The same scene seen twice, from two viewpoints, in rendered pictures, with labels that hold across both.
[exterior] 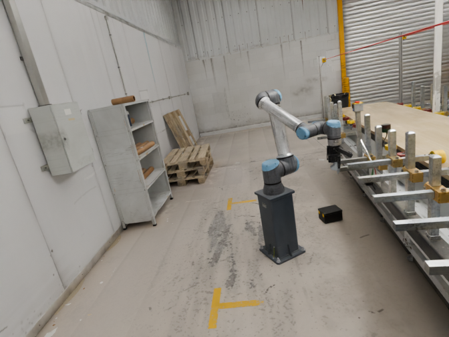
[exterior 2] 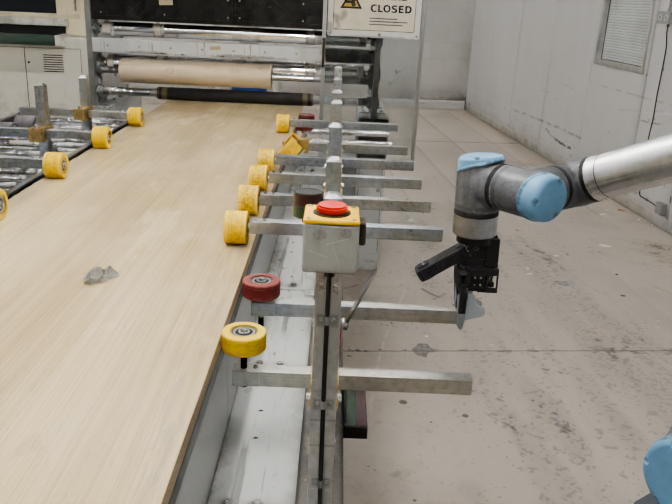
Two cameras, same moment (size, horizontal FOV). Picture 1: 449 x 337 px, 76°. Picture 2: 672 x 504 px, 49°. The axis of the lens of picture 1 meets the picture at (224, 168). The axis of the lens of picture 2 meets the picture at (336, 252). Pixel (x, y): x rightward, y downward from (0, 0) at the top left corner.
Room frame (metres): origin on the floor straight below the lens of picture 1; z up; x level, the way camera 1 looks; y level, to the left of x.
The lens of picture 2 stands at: (3.28, -1.39, 1.48)
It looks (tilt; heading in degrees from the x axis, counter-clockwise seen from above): 19 degrees down; 167
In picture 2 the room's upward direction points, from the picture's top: 3 degrees clockwise
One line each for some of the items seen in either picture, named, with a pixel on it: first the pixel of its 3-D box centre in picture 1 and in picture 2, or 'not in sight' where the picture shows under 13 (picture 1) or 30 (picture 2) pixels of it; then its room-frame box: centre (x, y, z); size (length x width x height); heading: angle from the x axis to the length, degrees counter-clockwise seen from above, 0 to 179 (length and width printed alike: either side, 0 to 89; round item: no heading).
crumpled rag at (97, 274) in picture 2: not in sight; (98, 271); (1.77, -1.54, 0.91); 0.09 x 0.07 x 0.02; 143
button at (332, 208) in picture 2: not in sight; (332, 210); (2.40, -1.19, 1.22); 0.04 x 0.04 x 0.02
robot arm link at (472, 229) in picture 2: (334, 142); (474, 224); (1.93, -0.78, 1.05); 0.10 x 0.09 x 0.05; 167
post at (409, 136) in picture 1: (409, 175); (332, 212); (1.42, -0.97, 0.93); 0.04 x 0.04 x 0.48; 77
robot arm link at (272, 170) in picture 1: (272, 170); not in sight; (2.34, -0.40, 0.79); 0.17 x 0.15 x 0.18; 116
